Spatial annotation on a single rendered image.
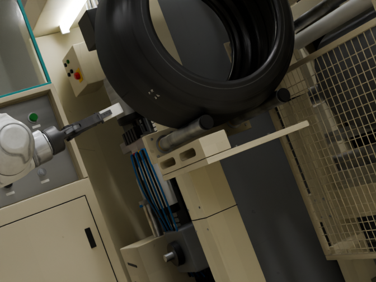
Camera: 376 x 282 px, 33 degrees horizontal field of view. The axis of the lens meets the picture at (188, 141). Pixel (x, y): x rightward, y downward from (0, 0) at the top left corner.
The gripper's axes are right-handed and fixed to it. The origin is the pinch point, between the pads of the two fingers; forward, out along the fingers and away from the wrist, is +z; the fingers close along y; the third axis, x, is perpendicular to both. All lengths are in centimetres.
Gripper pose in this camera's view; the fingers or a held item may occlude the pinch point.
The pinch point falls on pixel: (109, 112)
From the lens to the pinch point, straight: 183.0
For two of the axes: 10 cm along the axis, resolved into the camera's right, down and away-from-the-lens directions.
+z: 7.9, -4.3, 4.3
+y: -3.8, 1.9, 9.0
